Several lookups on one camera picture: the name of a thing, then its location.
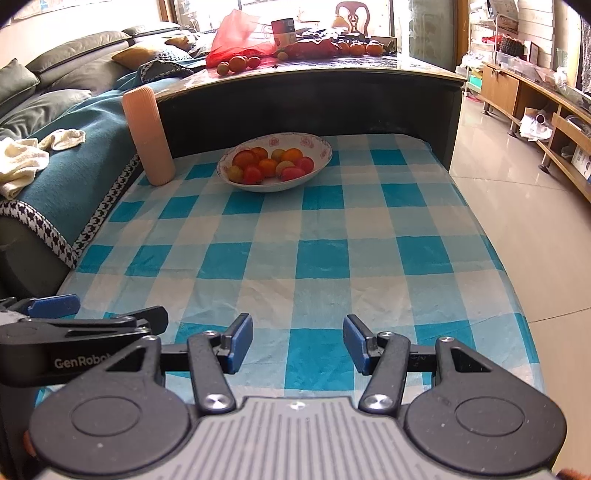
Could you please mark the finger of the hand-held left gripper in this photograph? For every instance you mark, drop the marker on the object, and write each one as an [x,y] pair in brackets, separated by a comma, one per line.
[55,305]
[154,318]

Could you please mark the red small fruit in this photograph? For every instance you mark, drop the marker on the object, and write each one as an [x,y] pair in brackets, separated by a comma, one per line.
[253,61]

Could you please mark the grey-green leather sofa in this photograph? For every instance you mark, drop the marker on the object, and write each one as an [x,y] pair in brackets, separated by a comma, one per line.
[60,62]

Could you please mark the tangerine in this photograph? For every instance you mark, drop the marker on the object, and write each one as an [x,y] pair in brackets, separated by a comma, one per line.
[374,47]
[358,49]
[344,46]

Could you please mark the white floral plate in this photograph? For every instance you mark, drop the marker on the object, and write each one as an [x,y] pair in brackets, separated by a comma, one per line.
[304,177]

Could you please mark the blue checkered tablecloth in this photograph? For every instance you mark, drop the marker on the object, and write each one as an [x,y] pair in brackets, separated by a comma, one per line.
[323,258]

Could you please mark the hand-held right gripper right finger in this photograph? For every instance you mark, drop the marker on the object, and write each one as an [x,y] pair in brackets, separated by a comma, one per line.
[354,344]

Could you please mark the green small fruit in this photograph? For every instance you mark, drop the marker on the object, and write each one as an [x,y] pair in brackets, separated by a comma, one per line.
[223,68]

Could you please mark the mustard throw pillow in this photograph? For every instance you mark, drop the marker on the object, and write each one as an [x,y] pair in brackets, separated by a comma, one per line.
[134,55]

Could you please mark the pink ribbed cylinder bottle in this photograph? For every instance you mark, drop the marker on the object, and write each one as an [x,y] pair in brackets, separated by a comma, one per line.
[147,138]

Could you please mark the cream towel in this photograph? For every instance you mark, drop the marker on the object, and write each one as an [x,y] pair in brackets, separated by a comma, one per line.
[18,161]

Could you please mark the dark woven basket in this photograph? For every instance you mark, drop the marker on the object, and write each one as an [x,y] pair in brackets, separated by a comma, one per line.
[510,46]

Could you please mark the orange small fruit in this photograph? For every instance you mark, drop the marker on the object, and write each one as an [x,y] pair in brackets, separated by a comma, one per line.
[238,63]

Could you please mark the wooden low cabinet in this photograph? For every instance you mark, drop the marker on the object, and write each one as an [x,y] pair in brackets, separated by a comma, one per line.
[508,87]

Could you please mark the red plastic bag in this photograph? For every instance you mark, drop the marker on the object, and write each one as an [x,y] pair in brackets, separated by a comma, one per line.
[235,34]

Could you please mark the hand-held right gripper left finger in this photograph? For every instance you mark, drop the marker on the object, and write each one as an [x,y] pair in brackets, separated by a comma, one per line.
[240,344]

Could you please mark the brown throw pillow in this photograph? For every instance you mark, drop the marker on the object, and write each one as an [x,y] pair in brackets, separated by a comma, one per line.
[178,43]

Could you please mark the dark coffee table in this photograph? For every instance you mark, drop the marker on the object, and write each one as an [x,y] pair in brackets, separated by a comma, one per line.
[369,106]

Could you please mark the dark patterned throw pillow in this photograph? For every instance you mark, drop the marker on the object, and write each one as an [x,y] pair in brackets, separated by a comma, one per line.
[164,64]

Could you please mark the pile of cherry tomatoes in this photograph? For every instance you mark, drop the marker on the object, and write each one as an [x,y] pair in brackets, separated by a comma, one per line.
[268,166]

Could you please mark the white storage cart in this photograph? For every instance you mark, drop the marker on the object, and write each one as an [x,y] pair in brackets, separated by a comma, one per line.
[478,55]

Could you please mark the wooden chair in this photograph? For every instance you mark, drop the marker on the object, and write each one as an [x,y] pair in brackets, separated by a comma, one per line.
[352,17]

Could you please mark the red patterned bag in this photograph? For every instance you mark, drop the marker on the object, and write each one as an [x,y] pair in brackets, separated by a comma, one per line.
[309,48]

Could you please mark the dark can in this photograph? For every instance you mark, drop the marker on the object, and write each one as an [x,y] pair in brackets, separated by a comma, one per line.
[283,32]

